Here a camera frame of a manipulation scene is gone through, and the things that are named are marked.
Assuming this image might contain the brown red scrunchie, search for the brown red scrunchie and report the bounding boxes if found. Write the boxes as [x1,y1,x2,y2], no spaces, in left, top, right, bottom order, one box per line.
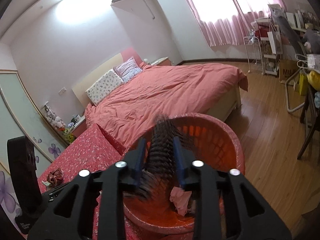
[47,168,63,187]

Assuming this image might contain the pink paper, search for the pink paper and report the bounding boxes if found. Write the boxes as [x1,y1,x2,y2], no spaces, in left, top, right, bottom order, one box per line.
[170,187,192,216]

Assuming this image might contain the black mesh net bag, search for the black mesh net bag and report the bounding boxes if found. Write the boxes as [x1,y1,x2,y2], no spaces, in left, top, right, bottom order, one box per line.
[135,115,195,200]

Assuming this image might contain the pale green wrapper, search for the pale green wrapper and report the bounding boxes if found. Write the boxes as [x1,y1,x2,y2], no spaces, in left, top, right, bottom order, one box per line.
[41,180,51,187]

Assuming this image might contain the sliding wardrobe floral doors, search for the sliding wardrobe floral doors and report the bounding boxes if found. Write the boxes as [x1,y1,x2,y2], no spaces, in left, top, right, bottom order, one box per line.
[1,70,68,229]

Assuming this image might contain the stuffed toy stack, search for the stuffed toy stack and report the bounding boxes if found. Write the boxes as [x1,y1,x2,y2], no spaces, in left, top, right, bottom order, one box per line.
[42,103,75,145]

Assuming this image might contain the pink left nightstand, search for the pink left nightstand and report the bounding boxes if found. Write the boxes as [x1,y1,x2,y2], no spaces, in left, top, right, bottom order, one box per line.
[71,116,87,138]

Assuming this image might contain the red floral tablecloth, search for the red floral tablecloth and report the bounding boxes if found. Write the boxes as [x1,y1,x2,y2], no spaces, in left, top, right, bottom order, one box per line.
[24,122,146,240]

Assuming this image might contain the orange plastic laundry basket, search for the orange plastic laundry basket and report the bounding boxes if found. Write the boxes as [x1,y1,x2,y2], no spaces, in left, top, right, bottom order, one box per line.
[124,113,245,235]

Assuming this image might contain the beige bed headboard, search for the beige bed headboard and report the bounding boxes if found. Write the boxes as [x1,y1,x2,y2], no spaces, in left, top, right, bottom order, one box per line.
[71,47,143,108]

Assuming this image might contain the white floral pillow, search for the white floral pillow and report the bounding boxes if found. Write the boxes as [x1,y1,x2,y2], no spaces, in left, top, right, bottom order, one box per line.
[86,69,123,106]

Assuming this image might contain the pink striped pillow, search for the pink striped pillow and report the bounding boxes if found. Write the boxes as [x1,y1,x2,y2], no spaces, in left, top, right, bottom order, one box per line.
[113,57,142,83]

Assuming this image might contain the pink bed duvet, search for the pink bed duvet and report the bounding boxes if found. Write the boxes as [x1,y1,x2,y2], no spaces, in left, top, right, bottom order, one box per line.
[85,63,248,147]

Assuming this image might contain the brown paper shopping bag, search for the brown paper shopping bag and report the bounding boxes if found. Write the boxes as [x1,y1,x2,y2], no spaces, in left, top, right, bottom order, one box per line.
[279,59,299,83]

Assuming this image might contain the yellow bag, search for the yellow bag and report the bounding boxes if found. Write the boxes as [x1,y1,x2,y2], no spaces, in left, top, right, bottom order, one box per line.
[307,70,320,91]

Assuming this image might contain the right nightstand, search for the right nightstand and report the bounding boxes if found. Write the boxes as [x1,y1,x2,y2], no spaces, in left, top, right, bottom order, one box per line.
[150,57,171,66]

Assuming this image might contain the pink window curtain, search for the pink window curtain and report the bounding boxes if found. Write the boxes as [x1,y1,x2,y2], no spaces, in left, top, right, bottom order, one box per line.
[186,0,285,47]

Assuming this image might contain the white wire rack shelf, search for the white wire rack shelf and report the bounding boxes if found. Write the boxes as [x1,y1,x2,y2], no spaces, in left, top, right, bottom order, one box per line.
[243,17,283,76]

